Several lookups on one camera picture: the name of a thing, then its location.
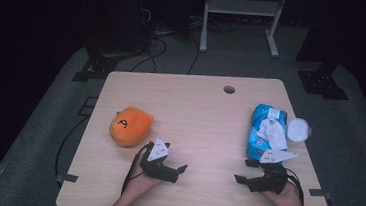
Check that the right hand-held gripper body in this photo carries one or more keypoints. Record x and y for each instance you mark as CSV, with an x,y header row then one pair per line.
x,y
273,179

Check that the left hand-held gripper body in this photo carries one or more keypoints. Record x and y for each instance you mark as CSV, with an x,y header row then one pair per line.
x,y
157,167

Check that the blue wet wipes pack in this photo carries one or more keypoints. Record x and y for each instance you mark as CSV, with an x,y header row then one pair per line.
x,y
258,141

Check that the white wet wipe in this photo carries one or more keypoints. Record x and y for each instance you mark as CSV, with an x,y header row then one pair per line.
x,y
275,134

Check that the orange plush toy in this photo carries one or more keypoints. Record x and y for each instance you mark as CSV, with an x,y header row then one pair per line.
x,y
130,127

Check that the person's right hand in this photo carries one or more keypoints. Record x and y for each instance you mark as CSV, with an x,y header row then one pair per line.
x,y
286,199

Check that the person's left hand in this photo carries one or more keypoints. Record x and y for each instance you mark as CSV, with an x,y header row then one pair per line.
x,y
140,184

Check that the grey tape piece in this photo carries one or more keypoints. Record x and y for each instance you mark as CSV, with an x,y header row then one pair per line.
x,y
67,178
320,193

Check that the black stand base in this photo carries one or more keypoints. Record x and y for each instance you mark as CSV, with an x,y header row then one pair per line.
x,y
321,83
100,65

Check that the white metal stand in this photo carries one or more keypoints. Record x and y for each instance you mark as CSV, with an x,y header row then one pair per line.
x,y
243,7

